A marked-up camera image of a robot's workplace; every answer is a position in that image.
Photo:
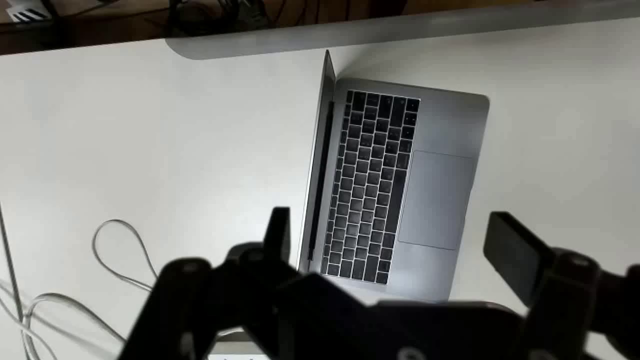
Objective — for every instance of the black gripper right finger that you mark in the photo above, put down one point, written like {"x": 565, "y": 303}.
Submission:
{"x": 532, "y": 266}

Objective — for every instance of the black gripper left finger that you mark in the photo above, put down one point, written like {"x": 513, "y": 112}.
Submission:
{"x": 200, "y": 300}

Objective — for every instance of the silver laptop with stickers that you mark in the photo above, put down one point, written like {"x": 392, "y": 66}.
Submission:
{"x": 436, "y": 193}

